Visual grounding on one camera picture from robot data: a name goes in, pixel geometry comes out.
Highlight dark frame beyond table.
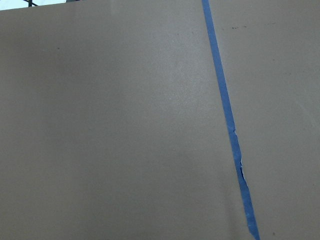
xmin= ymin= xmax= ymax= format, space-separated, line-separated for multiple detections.
xmin=23 ymin=0 xmax=38 ymax=8

